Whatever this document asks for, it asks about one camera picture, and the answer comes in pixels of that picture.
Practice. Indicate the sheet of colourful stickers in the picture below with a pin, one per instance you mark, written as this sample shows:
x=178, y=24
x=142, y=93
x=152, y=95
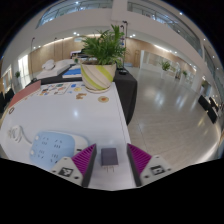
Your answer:
x=56, y=89

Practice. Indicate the blue board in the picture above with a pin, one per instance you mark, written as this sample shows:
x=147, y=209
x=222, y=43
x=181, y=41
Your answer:
x=73, y=72

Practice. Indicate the small background potted plant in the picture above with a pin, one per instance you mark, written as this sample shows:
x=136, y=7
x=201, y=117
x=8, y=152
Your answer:
x=184, y=73

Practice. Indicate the green plant in striped pot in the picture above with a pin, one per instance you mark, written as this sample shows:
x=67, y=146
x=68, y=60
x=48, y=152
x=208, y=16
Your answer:
x=98, y=76

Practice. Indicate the small brown cutout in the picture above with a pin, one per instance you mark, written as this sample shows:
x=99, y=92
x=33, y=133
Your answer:
x=81, y=96

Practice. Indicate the grey-purple charger block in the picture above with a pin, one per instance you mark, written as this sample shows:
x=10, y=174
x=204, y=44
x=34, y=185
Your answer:
x=109, y=156

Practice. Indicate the potted plant by window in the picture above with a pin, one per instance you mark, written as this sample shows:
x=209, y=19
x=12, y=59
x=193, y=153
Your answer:
x=17, y=75

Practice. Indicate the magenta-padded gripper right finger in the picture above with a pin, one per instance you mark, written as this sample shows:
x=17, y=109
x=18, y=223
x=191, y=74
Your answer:
x=140, y=160

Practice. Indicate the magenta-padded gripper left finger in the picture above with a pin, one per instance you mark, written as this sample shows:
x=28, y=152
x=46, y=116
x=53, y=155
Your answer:
x=83, y=161

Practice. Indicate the group of black chairs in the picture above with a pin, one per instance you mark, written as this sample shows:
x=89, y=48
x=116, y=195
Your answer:
x=5, y=98
x=210, y=108

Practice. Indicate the large background potted plant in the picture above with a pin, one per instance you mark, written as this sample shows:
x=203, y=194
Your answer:
x=165, y=66

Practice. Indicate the light blue power strip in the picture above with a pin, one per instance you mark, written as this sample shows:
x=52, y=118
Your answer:
x=53, y=148

